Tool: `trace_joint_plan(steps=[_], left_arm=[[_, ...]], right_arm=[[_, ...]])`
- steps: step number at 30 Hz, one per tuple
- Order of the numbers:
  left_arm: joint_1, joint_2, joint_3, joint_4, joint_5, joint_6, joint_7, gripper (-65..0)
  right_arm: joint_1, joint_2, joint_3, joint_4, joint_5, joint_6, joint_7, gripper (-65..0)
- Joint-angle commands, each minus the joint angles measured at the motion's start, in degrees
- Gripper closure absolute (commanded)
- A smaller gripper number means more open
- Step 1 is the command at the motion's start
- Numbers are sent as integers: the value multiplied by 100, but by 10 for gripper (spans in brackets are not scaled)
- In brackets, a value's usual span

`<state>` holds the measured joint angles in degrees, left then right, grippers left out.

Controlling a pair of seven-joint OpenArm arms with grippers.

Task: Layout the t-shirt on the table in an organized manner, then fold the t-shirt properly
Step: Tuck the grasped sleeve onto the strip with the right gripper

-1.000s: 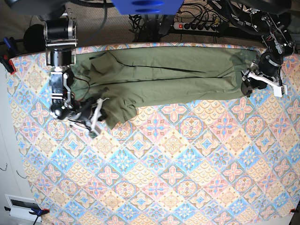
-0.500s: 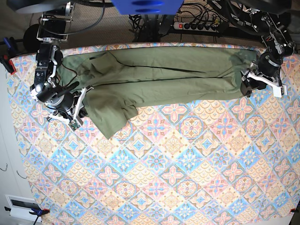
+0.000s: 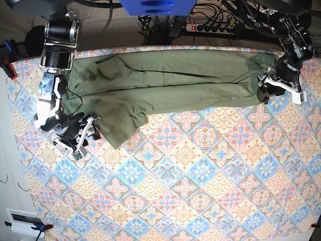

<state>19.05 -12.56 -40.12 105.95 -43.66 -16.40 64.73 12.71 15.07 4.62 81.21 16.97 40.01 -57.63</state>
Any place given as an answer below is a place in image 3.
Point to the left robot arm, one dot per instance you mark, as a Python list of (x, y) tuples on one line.
[(288, 21)]

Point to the black round stool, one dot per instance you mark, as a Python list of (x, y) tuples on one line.
[(34, 41)]

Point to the white power strip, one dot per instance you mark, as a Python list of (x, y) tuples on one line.
[(212, 29)]

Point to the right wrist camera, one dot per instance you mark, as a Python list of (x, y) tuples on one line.
[(79, 154)]

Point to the lower left table clamp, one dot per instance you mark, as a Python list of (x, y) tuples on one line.
[(40, 227)]

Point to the lower right table clamp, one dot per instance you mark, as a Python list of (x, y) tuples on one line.
[(315, 225)]

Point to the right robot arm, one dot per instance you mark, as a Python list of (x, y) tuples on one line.
[(60, 44)]

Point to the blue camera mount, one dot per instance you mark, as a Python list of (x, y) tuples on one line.
[(158, 7)]

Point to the upper left table clamp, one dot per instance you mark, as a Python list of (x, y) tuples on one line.
[(6, 62)]

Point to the patterned tablecloth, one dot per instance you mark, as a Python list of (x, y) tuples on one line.
[(217, 174)]

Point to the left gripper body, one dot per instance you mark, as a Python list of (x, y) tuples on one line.
[(286, 78)]

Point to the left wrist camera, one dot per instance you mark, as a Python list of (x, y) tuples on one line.
[(299, 97)]

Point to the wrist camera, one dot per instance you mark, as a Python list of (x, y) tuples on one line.
[(79, 154), (299, 97)]

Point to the white floor outlet box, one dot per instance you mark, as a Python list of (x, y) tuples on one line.
[(24, 217)]

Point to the green t-shirt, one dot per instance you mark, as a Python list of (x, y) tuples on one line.
[(123, 89)]

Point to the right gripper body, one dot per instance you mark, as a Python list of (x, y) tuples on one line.
[(70, 135)]

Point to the table clamp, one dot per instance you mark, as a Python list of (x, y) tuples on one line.
[(40, 227), (6, 62), (315, 225)]

